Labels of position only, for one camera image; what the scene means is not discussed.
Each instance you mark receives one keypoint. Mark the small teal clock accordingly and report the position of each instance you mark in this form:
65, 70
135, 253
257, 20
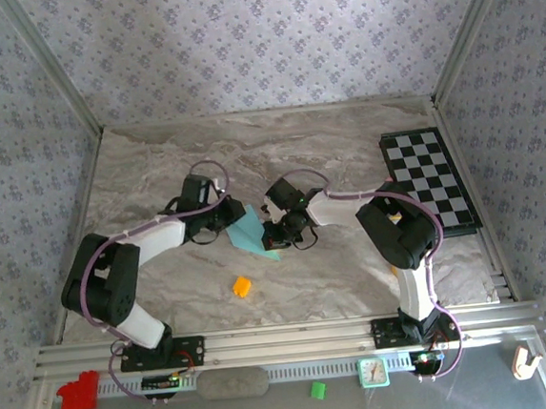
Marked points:
374, 372

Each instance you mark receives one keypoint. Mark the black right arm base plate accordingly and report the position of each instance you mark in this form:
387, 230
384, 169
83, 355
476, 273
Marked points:
387, 333

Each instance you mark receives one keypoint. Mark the small pink object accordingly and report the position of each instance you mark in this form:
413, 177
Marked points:
388, 179

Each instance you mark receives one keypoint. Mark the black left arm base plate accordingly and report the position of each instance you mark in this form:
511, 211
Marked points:
190, 353

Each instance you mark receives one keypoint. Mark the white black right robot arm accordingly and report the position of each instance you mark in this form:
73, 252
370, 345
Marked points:
417, 292

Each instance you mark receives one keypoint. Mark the small green block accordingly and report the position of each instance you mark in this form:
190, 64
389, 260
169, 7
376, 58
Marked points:
318, 390

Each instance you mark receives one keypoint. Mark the grey oval pad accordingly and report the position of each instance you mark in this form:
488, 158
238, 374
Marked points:
232, 383

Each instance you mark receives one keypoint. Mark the black grey chessboard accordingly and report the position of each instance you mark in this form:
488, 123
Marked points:
422, 162

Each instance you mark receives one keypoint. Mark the aluminium mounting rail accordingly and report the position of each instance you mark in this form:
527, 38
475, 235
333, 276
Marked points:
290, 342

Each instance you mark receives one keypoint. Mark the red toy brick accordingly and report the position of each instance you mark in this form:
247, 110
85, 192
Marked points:
79, 393

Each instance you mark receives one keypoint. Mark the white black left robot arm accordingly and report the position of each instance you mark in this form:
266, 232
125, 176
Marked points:
161, 236

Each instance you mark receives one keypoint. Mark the aluminium frame post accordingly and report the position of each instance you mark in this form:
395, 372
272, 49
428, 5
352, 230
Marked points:
53, 66
467, 29

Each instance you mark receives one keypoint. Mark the wooden hook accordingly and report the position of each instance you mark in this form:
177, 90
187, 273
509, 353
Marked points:
523, 364

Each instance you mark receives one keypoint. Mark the teal paper sheet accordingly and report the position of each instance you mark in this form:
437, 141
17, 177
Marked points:
247, 233

